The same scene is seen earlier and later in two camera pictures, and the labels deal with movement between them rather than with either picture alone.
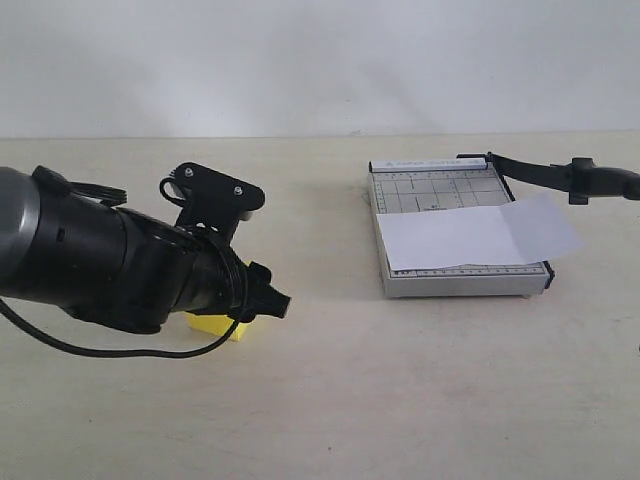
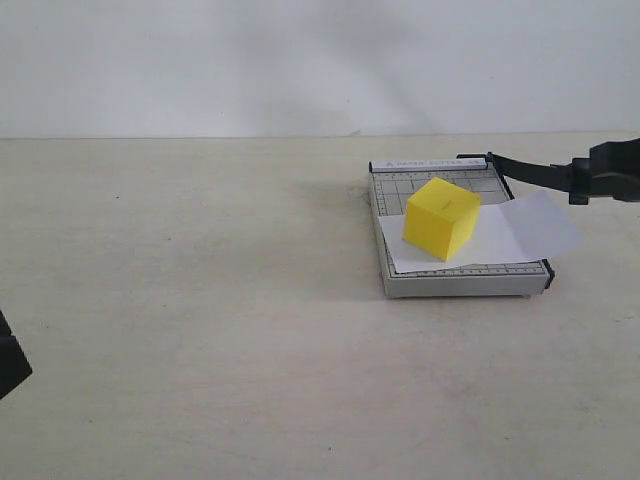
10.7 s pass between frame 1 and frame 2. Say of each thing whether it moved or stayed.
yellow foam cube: moved
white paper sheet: stayed
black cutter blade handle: stayed
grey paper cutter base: stayed
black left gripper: moved
